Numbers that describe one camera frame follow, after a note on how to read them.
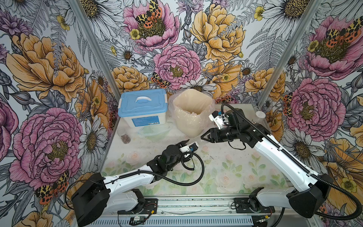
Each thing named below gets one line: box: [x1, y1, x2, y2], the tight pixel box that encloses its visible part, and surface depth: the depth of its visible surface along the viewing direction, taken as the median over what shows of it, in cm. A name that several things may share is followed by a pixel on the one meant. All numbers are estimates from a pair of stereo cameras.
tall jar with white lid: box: [255, 110, 267, 120], surface depth 96 cm
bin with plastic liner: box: [168, 88, 216, 138], surface depth 90 cm
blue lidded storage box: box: [117, 88, 169, 128], surface depth 101 cm
